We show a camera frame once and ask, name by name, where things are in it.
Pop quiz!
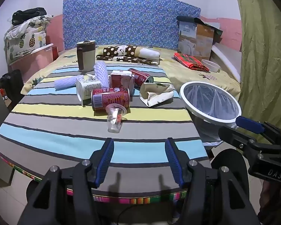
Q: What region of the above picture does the clear plastic container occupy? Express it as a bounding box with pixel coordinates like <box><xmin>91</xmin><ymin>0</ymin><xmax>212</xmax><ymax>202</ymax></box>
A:
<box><xmin>201</xmin><ymin>59</ymin><xmax>220</xmax><ymax>73</ymax></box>

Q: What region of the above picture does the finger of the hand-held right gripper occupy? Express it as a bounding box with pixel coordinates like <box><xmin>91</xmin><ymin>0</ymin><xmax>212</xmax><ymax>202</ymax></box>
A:
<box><xmin>236</xmin><ymin>116</ymin><xmax>281</xmax><ymax>143</ymax></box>
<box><xmin>218</xmin><ymin>126</ymin><xmax>260</xmax><ymax>154</ymax></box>

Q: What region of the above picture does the black round stool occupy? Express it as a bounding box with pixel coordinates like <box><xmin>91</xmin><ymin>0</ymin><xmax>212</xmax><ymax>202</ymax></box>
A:
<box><xmin>211</xmin><ymin>148</ymin><xmax>247</xmax><ymax>193</ymax></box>

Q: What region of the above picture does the green curtain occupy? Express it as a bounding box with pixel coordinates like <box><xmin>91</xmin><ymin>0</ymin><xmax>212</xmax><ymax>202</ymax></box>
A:
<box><xmin>233</xmin><ymin>0</ymin><xmax>281</xmax><ymax>143</ymax></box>

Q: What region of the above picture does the pink storage box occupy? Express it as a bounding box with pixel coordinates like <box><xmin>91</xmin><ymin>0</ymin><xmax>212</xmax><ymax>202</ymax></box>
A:
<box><xmin>8</xmin><ymin>43</ymin><xmax>59</xmax><ymax>82</ymax></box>

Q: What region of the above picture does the clear plastic cup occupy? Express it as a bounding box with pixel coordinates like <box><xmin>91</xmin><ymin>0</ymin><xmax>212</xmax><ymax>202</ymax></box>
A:
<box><xmin>105</xmin><ymin>103</ymin><xmax>127</xmax><ymax>133</ymax></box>

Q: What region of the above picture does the red toy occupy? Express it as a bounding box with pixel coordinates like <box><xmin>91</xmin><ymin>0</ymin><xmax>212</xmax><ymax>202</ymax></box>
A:
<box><xmin>0</xmin><ymin>88</ymin><xmax>12</xmax><ymax>109</ymax></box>

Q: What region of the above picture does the brown polka dot blanket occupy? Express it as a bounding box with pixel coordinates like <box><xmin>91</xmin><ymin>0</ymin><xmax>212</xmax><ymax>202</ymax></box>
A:
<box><xmin>96</xmin><ymin>44</ymin><xmax>161</xmax><ymax>66</ymax></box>

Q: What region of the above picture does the black rolled cloth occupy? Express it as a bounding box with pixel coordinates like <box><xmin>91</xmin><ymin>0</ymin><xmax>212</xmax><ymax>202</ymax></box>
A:
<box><xmin>177</xmin><ymin>15</ymin><xmax>202</xmax><ymax>23</ymax></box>

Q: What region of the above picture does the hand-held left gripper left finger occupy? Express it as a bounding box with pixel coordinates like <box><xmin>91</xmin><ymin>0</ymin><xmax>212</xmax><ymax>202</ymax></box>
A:
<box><xmin>19</xmin><ymin>138</ymin><xmax>115</xmax><ymax>225</ymax></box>

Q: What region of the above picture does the blue floral headboard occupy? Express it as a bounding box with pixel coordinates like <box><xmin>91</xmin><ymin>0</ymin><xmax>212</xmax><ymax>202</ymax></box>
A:
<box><xmin>62</xmin><ymin>0</ymin><xmax>201</xmax><ymax>51</ymax></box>

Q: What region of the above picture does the beige paper bag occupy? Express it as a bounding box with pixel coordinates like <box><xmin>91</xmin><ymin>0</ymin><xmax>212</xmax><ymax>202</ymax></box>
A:
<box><xmin>140</xmin><ymin>82</ymin><xmax>174</xmax><ymax>107</ymax></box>

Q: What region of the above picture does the white bed frame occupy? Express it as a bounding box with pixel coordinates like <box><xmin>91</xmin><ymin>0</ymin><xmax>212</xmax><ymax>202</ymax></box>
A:
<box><xmin>212</xmin><ymin>44</ymin><xmax>241</xmax><ymax>82</ymax></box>

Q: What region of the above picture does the red plaid cloth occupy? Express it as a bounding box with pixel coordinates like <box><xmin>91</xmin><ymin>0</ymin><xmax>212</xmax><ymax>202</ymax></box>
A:
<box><xmin>173</xmin><ymin>52</ymin><xmax>210</xmax><ymax>73</ymax></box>

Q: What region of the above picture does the short white foam fruit net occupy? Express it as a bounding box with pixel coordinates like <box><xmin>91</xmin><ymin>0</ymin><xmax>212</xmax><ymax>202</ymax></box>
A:
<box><xmin>54</xmin><ymin>75</ymin><xmax>85</xmax><ymax>91</ymax></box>

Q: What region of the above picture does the red drink can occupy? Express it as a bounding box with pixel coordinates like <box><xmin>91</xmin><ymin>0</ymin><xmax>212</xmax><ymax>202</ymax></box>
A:
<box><xmin>91</xmin><ymin>88</ymin><xmax>131</xmax><ymax>111</ymax></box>
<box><xmin>128</xmin><ymin>68</ymin><xmax>154</xmax><ymax>87</ymax></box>

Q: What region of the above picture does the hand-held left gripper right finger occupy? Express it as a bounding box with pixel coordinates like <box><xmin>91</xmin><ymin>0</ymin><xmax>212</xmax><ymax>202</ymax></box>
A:
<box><xmin>164</xmin><ymin>137</ymin><xmax>260</xmax><ymax>225</ymax></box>

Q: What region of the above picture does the pineapple print quilt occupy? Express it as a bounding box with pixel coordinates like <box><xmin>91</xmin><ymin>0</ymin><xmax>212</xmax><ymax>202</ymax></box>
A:
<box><xmin>4</xmin><ymin>15</ymin><xmax>54</xmax><ymax>65</ymax></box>

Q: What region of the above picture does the brown and beige jug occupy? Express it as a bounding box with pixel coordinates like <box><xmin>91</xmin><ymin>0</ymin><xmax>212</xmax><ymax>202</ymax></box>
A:
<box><xmin>76</xmin><ymin>40</ymin><xmax>96</xmax><ymax>71</ymax></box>

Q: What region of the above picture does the cardboard quilt box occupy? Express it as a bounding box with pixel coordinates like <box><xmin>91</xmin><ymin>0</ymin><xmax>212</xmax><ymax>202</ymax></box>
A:
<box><xmin>177</xmin><ymin>21</ymin><xmax>214</xmax><ymax>61</ymax></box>

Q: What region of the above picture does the white rolled towel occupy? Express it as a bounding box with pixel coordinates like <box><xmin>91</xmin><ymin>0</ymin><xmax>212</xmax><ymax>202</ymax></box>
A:
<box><xmin>140</xmin><ymin>47</ymin><xmax>160</xmax><ymax>60</ymax></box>

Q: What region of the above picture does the black suitcase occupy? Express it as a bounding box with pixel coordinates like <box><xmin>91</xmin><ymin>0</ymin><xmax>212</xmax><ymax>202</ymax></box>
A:
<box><xmin>0</xmin><ymin>69</ymin><xmax>24</xmax><ymax>108</ymax></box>

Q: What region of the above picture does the long white foam fruit net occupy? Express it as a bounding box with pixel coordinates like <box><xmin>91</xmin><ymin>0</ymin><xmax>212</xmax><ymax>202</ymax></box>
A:
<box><xmin>94</xmin><ymin>61</ymin><xmax>109</xmax><ymax>88</ymax></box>

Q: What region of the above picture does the white trash bin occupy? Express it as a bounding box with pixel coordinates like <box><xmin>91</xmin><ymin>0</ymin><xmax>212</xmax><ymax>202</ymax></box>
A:
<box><xmin>179</xmin><ymin>81</ymin><xmax>242</xmax><ymax>147</ymax></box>

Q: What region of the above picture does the black cable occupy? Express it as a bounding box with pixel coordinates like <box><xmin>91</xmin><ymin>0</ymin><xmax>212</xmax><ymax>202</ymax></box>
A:
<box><xmin>117</xmin><ymin>205</ymin><xmax>141</xmax><ymax>225</ymax></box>

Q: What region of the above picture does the white yogurt cup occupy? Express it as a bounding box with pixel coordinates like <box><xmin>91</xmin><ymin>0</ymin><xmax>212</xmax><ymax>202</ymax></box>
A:
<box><xmin>75</xmin><ymin>78</ymin><xmax>102</xmax><ymax>106</ymax></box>

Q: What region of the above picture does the black bag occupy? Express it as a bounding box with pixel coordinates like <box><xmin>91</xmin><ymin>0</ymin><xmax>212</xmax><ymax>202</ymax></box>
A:
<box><xmin>12</xmin><ymin>7</ymin><xmax>47</xmax><ymax>25</ymax></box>

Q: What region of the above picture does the yellow bedsheet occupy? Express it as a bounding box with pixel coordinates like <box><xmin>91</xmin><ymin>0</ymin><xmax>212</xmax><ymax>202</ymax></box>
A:
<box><xmin>21</xmin><ymin>44</ymin><xmax>241</xmax><ymax>96</ymax></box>

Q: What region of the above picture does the red and white carton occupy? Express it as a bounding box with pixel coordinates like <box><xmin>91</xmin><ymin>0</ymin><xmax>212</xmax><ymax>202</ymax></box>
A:
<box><xmin>109</xmin><ymin>71</ymin><xmax>135</xmax><ymax>90</ymax></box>

